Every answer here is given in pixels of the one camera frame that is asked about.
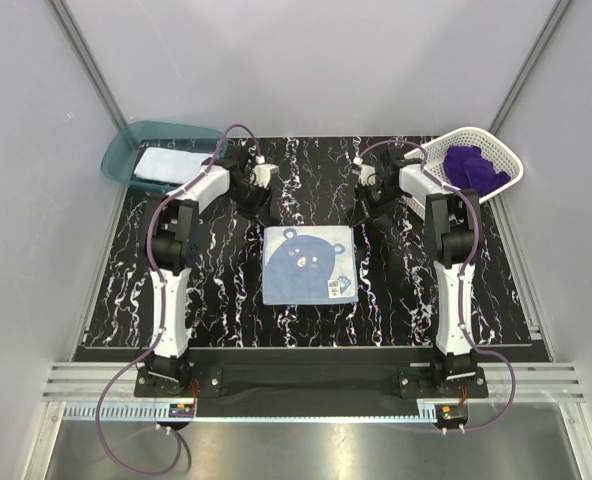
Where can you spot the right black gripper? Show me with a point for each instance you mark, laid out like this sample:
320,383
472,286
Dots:
363,211

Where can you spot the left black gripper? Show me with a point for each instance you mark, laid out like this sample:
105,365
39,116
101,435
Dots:
260,209

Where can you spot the light blue towel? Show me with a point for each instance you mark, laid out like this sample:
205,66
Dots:
309,265

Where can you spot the white towel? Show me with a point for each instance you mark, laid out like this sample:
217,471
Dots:
174,167

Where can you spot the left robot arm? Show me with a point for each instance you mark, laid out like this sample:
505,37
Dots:
171,247

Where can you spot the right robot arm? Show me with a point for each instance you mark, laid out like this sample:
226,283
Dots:
451,238

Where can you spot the white plastic basket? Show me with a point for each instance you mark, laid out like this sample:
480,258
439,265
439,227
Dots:
491,160

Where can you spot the purple towel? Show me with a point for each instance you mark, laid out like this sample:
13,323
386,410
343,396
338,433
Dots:
466,168

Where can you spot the teal plastic basin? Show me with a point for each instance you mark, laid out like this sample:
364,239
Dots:
120,159

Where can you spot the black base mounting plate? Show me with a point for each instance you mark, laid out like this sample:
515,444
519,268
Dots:
335,376

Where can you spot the left small circuit board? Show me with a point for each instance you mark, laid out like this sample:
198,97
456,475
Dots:
182,410

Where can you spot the small circuit board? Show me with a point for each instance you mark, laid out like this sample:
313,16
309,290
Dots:
455,413
182,410

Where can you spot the right small circuit board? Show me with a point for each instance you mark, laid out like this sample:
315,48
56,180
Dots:
455,413

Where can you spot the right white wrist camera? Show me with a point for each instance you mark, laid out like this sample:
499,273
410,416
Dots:
366,173

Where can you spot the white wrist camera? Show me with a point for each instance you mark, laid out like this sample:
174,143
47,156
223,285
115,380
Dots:
366,173
263,172

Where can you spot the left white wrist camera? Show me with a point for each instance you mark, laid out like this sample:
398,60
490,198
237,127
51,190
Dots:
263,172

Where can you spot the white slotted cable duct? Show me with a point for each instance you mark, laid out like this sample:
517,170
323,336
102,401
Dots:
402,411

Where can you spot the right aluminium frame post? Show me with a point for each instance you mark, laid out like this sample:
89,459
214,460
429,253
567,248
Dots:
550,27

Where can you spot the aluminium frame post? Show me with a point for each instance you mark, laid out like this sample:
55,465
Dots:
85,57
550,27

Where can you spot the left aluminium frame post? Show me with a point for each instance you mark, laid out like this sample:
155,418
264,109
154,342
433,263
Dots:
85,57

